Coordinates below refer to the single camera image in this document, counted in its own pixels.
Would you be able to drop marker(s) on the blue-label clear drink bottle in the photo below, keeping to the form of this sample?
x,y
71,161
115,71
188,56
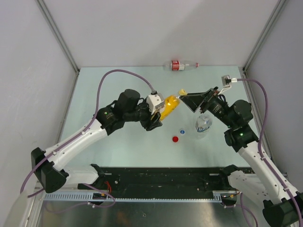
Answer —
x,y
203,125

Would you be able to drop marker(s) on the grey slotted cable duct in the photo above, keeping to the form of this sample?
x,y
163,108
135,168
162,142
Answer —
x,y
94,196

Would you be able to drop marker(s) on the pale yellow bottle cap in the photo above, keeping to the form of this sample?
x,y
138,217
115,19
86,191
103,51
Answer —
x,y
182,92

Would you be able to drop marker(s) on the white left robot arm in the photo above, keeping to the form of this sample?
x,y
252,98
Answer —
x,y
50,165

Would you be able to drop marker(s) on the yellow juice bottle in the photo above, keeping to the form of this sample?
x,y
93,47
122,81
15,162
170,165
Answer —
x,y
171,103

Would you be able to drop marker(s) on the clear red-label water bottle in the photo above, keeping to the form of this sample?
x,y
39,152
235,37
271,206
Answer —
x,y
176,65

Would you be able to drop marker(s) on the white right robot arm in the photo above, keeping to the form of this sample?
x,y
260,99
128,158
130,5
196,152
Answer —
x,y
280,201

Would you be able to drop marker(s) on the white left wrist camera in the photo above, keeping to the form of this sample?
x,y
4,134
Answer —
x,y
156,103

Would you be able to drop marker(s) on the red bottle cap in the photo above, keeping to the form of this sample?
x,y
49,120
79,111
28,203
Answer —
x,y
175,139

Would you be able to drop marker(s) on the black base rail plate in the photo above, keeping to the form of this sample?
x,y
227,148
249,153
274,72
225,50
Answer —
x,y
174,182

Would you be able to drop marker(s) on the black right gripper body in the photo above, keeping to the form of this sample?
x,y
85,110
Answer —
x,y
214,104

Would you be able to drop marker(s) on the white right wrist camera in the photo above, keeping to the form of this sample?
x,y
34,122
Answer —
x,y
227,83

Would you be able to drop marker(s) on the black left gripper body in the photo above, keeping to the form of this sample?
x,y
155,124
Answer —
x,y
146,121

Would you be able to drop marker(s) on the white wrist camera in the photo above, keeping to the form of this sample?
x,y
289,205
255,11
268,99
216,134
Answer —
x,y
227,83
156,103

